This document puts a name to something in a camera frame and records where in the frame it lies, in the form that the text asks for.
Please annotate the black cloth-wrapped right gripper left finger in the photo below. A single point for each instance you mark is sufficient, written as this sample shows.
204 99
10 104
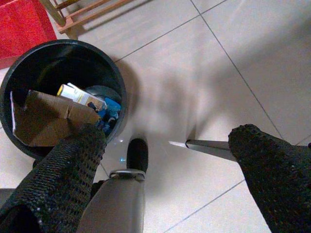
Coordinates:
60 174

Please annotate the silver robot right leg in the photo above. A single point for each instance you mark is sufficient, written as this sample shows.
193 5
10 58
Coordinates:
116 204

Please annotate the brown cardboard piece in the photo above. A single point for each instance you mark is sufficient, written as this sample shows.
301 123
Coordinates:
48 116

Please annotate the white and yellow carton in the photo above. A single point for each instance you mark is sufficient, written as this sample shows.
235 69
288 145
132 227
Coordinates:
77 95

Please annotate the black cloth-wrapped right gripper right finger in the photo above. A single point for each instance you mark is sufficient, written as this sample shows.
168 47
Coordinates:
274 174

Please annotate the wooden slatted shoe rack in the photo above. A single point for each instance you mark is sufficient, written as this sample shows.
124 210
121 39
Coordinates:
66 28

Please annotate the black round rubbish bin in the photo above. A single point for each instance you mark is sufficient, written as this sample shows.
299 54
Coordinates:
48 63

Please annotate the red plastic dustpan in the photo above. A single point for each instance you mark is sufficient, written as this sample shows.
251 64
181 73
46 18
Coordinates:
22 29

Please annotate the blue plastic wrapper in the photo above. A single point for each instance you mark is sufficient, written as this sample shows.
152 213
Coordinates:
111 106

